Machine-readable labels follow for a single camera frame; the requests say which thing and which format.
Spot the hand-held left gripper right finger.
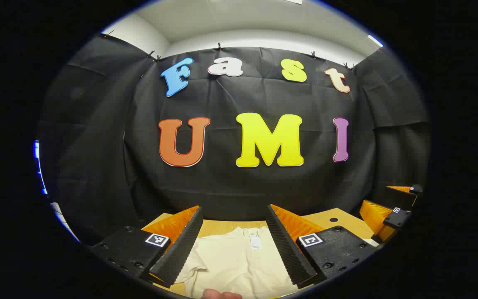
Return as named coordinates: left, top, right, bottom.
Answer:
left=265, top=203, right=380, bottom=290

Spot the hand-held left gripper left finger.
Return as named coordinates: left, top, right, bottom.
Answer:
left=89, top=205, right=204, bottom=288

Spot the cream sweatshirt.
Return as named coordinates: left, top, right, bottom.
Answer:
left=175, top=226, right=302, bottom=299

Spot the white desk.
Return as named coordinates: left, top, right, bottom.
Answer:
left=49, top=202, right=81, bottom=242

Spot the blue-white lit panel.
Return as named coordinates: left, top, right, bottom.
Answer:
left=33, top=140, right=49, bottom=196

